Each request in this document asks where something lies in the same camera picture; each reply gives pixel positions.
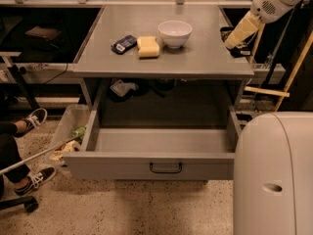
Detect yellow sponge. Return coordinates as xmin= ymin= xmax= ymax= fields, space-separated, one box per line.
xmin=137 ymin=36 xmax=159 ymax=58

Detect grey metal cabinet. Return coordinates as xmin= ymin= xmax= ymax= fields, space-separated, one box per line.
xmin=74 ymin=5 xmax=253 ymax=128

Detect blue snack bar wrapper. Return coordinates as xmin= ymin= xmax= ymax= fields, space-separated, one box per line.
xmin=111 ymin=35 xmax=137 ymax=55

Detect person leg black trousers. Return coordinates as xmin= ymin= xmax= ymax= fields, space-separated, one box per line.
xmin=0 ymin=120 xmax=30 ymax=196

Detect upper black white sneaker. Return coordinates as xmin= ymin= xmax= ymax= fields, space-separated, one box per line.
xmin=14 ymin=108 xmax=48 ymax=138

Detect long grey metal rod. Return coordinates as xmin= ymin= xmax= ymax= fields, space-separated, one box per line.
xmin=0 ymin=134 xmax=84 ymax=175

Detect grey open top drawer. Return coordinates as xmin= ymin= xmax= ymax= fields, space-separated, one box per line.
xmin=65 ymin=107 xmax=241 ymax=180

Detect white ceramic bowl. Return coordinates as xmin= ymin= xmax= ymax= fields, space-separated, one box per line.
xmin=158 ymin=21 xmax=193 ymax=49

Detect lower black white sneaker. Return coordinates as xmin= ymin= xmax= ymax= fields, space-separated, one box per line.
xmin=14 ymin=166 xmax=57 ymax=196

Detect black white sneaker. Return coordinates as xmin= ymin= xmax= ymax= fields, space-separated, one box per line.
xmin=14 ymin=166 xmax=57 ymax=196
xmin=14 ymin=108 xmax=48 ymax=138

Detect dark chocolate rxbar wrapper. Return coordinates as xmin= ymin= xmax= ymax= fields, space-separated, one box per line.
xmin=220 ymin=26 xmax=251 ymax=58

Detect clear plastic trash bin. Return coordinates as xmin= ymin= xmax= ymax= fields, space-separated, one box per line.
xmin=46 ymin=104 xmax=90 ymax=166

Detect black drawer handle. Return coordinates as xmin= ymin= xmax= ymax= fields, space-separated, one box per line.
xmin=150 ymin=163 xmax=183 ymax=174

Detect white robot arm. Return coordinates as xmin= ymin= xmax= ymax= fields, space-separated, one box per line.
xmin=233 ymin=112 xmax=313 ymax=235

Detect black chair base caster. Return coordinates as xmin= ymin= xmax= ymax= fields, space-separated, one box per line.
xmin=0 ymin=196 xmax=39 ymax=212

